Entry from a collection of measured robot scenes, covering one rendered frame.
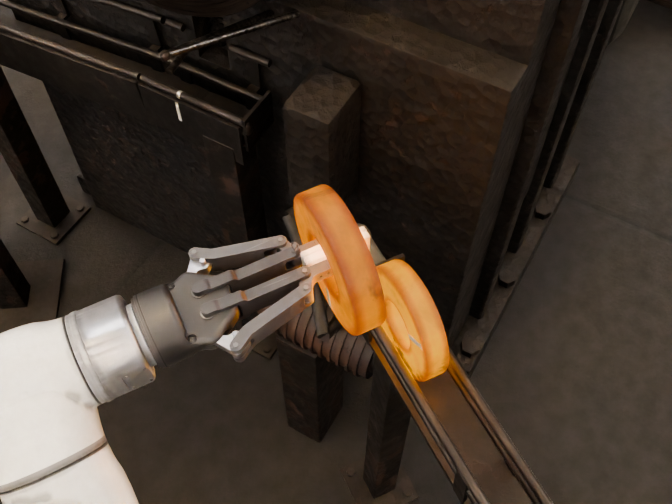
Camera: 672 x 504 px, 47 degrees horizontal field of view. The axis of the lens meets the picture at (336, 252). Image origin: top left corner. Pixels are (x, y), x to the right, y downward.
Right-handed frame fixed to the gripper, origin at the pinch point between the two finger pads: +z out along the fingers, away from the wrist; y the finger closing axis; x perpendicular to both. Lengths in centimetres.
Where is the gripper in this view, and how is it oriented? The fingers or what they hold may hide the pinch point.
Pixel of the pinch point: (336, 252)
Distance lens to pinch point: 77.1
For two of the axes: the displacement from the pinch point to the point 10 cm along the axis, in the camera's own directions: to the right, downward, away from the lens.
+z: 9.0, -3.9, 1.9
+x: -0.5, -5.4, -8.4
